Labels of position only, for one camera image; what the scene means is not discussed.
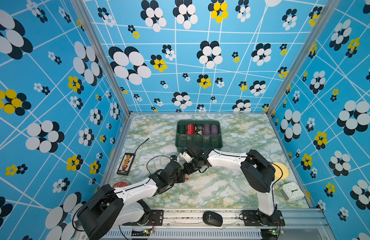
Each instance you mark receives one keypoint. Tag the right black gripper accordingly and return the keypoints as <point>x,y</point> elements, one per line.
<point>186,169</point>

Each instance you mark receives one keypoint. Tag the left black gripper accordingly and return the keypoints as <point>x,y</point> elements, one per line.
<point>182,175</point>

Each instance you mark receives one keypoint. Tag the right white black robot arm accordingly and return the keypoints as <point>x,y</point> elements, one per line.
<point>259,172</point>

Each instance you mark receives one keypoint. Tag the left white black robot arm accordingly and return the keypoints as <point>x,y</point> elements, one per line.
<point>103,210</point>

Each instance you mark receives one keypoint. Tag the green plastic organizer tray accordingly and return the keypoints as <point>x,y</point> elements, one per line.
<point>202,141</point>

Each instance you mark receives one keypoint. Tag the black white argyle rolled sock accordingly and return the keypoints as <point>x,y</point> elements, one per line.
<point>198,129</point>

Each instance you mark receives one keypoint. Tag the red rolled sock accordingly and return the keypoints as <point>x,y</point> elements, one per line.
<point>190,129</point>

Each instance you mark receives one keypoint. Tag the dark purple rolled sock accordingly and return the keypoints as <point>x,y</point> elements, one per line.
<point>214,129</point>

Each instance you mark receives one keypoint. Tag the dark green rolled sock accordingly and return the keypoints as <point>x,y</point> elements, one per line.
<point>182,129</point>

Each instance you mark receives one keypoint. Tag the black tray with skewers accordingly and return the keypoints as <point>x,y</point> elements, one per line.
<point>127,161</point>

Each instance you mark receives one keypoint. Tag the left green circuit board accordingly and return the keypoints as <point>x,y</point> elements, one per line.
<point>140,233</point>

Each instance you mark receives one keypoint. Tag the green circuit board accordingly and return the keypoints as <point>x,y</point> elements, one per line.
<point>270,234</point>
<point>140,233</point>

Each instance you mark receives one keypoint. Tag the black computer mouse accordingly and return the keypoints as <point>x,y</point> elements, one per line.
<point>212,219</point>

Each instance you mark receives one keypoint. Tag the yellow round sponge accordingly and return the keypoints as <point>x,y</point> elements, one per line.
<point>281,172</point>

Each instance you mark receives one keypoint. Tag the white alarm clock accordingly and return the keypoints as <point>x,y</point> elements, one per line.
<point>292,192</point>

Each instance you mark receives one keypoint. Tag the right green circuit board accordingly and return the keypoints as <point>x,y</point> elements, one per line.
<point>270,234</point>

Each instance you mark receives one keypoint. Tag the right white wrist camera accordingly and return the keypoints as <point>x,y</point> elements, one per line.
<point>184,155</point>

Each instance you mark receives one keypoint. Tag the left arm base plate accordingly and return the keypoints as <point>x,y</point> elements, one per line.
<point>149,218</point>

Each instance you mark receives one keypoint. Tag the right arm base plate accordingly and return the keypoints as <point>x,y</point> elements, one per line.
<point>257,218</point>

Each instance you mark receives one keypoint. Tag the aluminium front rail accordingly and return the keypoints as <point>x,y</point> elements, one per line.
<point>188,224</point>

